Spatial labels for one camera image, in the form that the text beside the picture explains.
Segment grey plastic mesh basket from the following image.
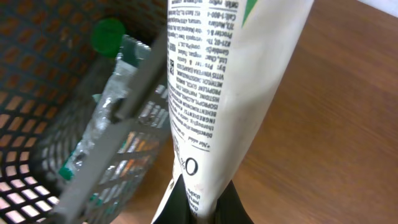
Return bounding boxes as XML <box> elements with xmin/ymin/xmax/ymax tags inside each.
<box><xmin>1</xmin><ymin>0</ymin><xmax>167</xmax><ymax>223</ymax></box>

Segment green capped bottle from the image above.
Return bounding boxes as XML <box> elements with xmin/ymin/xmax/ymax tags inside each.
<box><xmin>90</xmin><ymin>17</ymin><xmax>126</xmax><ymax>58</ymax></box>

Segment green 3M gloves packet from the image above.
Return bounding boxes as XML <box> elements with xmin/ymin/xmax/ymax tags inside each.
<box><xmin>59</xmin><ymin>35</ymin><xmax>150</xmax><ymax>180</ymax></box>

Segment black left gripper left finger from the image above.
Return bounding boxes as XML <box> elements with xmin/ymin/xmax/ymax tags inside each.
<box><xmin>152</xmin><ymin>174</ymin><xmax>197</xmax><ymax>224</ymax></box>

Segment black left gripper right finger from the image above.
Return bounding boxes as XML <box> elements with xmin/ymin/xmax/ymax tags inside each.
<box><xmin>215</xmin><ymin>180</ymin><xmax>254</xmax><ymax>224</ymax></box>

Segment white cream tube gold cap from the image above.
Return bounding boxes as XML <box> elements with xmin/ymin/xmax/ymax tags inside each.
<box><xmin>160</xmin><ymin>0</ymin><xmax>313</xmax><ymax>223</ymax></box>

